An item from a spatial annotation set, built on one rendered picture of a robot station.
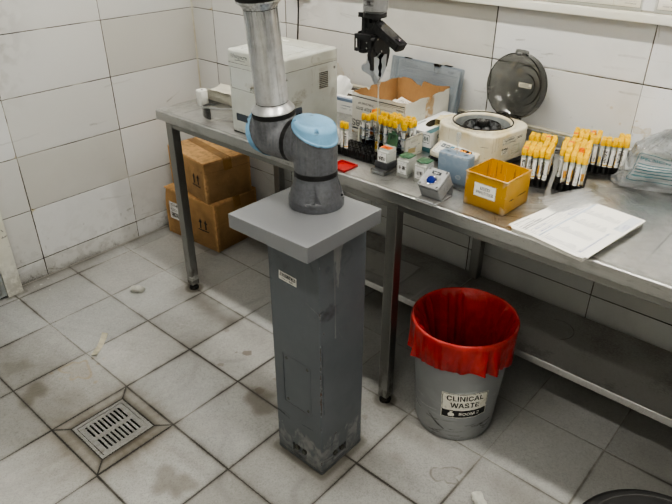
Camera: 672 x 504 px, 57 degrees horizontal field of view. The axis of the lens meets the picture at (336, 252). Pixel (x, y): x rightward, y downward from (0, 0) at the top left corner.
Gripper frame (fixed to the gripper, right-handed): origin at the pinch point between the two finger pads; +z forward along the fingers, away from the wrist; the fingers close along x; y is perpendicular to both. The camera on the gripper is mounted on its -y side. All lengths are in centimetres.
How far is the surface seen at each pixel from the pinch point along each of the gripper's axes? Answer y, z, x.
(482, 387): -54, 88, 9
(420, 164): -21.8, 20.4, 5.8
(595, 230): -76, 25, 3
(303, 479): -21, 114, 59
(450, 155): -29.7, 16.5, 2.1
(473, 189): -42.6, 21.1, 9.4
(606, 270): -84, 28, 16
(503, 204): -52, 22, 10
